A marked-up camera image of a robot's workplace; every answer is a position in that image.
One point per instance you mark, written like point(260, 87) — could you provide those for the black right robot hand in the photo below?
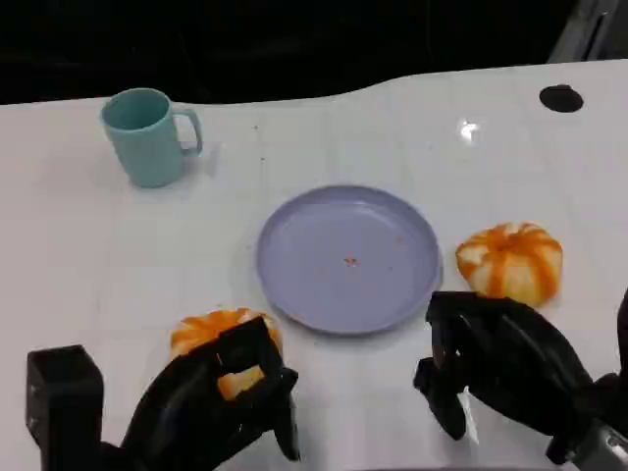
point(520, 363)

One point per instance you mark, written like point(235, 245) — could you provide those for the pale green mug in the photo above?
point(144, 147)

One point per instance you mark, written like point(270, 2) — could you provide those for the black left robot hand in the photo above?
point(181, 412)

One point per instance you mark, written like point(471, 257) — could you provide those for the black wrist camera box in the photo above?
point(613, 397)
point(61, 407)

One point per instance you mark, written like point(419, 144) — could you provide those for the orange and white bread roll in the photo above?
point(512, 262)
point(203, 326)

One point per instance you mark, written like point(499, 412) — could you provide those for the lilac plate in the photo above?
point(348, 260)

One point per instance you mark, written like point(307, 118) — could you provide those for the grey metal frame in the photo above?
point(589, 29)

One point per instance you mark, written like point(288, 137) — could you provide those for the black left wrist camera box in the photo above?
point(61, 407)

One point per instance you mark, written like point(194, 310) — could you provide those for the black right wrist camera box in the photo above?
point(613, 397)

